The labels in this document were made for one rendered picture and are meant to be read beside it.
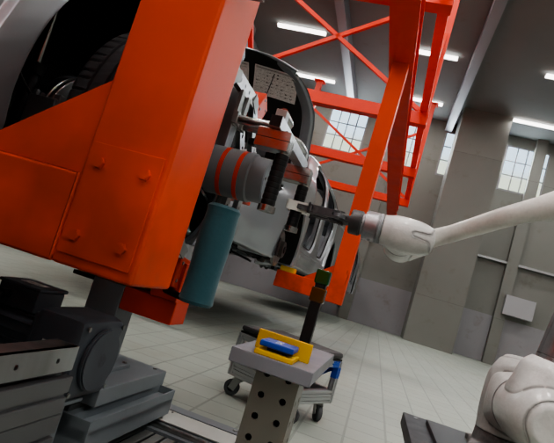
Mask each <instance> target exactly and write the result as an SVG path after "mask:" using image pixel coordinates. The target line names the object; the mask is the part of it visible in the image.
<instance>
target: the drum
mask: <svg viewBox="0 0 554 443"><path fill-rule="evenodd" d="M272 165H273V160H271V159H267V158H264V157H261V156H260V155H259V154H255V153H251V152H248V151H244V150H241V149H234V148H230V147H226V146H222V145H218V144H215V146H214V148H213V151H212V154H211V157H210V160H209V163H208V167H207V170H206V173H205V177H204V179H203V182H202V185H201V187H202V188H203V190H204V191H205V192H211V193H213V194H217V195H220V196H224V197H227V198H231V199H234V200H240V201H243V202H249V201H251V202H255V203H260V201H261V199H262V196H263V193H264V190H265V187H266V182H267V179H268V176H269V173H270V170H271V167H272Z"/></svg>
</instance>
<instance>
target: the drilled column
mask: <svg viewBox="0 0 554 443"><path fill-rule="evenodd" d="M302 392H303V386H301V385H298V384H295V383H293V382H290V381H285V380H283V379H281V378H278V377H275V376H272V375H270V374H266V373H263V372H260V371H258V370H256V374H255V376H254V380H253V383H252V385H251V391H250V394H249V397H248V400H247V404H246V406H245V409H244V415H243V417H242V421H241V424H240V426H239V430H238V433H237V438H236V441H235V443H288V440H289V436H290V433H291V430H292V427H293V423H294V421H295V415H296V412H297V409H298V405H299V402H300V399H301V396H302Z"/></svg>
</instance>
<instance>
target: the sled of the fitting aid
mask: <svg viewBox="0 0 554 443"><path fill-rule="evenodd" d="M174 393H175V389H170V388H168V387H165V386H163V385H160V386H158V387H155V388H153V389H148V390H145V391H143V392H140V393H137V394H134V395H131V396H127V397H124V398H121V399H119V400H116V401H113V402H110V403H106V404H103V405H100V406H98V407H95V408H93V407H91V406H89V405H86V404H84V403H80V402H78V403H73V404H70V405H66V406H64V409H63V412H62V416H61V420H60V423H59V425H58V428H57V431H56V434H55V438H54V441H53V443H107V442H109V441H111V440H113V439H117V438H119V437H120V436H122V435H124V434H126V433H128V432H131V431H133V430H134V429H136V428H139V427H141V426H143V425H146V424H147V423H149V422H151V421H153V420H155V419H157V418H160V417H162V416H164V415H166V414H168V413H169V410H170V407H171V402H172V399H173V396H174Z"/></svg>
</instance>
